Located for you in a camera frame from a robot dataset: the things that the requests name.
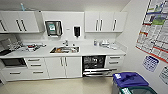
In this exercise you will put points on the stainless steel dishwasher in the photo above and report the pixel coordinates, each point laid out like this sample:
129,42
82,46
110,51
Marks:
95,65

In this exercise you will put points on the small dish soap bottle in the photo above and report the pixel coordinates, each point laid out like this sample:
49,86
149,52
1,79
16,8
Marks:
95,42

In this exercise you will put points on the black soap dispenser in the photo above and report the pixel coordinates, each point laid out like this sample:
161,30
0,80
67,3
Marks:
77,31

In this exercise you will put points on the chrome faucet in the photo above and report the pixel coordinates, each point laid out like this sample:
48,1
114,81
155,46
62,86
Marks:
66,43

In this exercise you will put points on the stainless steel sink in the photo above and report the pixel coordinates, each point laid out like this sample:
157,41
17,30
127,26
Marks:
65,50

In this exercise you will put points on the stack of white dishes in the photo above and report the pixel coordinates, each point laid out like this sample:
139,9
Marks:
104,43

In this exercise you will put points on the white two-door base cabinet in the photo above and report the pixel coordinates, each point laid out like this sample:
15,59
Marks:
63,67

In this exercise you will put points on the white dish cloth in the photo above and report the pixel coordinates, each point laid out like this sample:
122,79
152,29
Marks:
114,47

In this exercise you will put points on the white drawer unit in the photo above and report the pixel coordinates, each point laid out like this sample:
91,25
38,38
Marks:
115,63
35,68

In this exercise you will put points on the steel paper towel dispenser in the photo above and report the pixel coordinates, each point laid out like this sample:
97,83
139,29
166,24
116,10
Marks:
53,28

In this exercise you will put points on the blue lid trash bin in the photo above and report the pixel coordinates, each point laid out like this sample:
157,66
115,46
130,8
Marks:
130,80

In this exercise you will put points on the green lid trash bin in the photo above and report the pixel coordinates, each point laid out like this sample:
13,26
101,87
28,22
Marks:
140,90

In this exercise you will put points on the small blue bottle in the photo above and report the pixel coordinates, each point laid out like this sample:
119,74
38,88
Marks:
22,6

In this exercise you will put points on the black coffee machine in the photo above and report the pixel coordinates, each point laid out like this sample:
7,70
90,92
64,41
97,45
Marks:
6,46

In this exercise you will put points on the white wall cabinet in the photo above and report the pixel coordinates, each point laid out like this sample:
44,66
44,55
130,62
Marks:
105,21
20,22

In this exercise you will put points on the colourful wall poster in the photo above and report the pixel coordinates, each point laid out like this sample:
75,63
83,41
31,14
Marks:
154,30

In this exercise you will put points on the white square wall sign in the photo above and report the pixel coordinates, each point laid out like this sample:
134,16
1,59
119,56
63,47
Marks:
164,75

